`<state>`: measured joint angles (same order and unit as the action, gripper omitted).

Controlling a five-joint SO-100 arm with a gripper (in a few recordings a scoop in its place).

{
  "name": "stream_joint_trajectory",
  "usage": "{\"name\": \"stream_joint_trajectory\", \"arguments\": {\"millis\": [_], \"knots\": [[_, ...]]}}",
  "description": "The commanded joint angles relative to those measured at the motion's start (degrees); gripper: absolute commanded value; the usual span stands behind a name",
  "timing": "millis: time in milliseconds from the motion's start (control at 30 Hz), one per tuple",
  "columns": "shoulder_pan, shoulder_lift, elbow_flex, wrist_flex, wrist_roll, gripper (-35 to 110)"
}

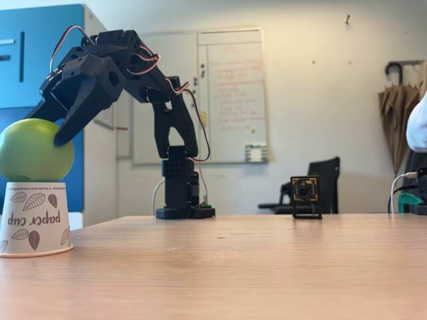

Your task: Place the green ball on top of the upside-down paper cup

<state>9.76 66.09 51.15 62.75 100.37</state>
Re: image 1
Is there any green ball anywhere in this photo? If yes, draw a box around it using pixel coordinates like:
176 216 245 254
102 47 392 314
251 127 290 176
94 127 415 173
0 117 75 183

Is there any white leaf-print paper cup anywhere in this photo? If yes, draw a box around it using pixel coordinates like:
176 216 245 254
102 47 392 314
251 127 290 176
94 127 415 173
0 181 75 259

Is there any blue and grey cabinet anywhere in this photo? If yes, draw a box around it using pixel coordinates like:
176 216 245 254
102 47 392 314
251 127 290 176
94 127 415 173
0 3 117 234

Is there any whiteboard eraser holder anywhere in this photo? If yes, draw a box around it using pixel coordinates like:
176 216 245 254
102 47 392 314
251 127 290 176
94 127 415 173
244 143 269 163

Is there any black chair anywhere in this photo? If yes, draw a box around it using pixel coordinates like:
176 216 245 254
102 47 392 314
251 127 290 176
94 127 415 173
258 156 341 215

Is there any folded brown umbrella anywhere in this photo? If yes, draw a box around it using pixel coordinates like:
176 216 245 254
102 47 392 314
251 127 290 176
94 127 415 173
378 83 423 176

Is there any person's white shirt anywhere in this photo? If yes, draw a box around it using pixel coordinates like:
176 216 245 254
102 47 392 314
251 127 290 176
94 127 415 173
406 99 427 153

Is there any green table clamp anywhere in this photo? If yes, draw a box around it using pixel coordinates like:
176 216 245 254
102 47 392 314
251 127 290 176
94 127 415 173
396 192 423 214

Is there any white cable behind robot base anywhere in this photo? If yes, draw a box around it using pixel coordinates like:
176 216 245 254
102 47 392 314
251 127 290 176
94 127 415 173
152 179 167 214

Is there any wall whiteboard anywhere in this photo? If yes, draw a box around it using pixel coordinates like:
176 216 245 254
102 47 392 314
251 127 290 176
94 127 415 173
131 29 270 166

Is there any small camera module on stand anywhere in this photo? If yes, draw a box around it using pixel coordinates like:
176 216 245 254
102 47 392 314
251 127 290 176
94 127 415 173
290 175 324 220

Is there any grey wall coat rack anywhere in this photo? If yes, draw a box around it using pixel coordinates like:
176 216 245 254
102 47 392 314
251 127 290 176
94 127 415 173
385 59 426 84

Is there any white charging cable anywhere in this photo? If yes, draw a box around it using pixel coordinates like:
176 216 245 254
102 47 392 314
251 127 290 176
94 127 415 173
389 172 418 214

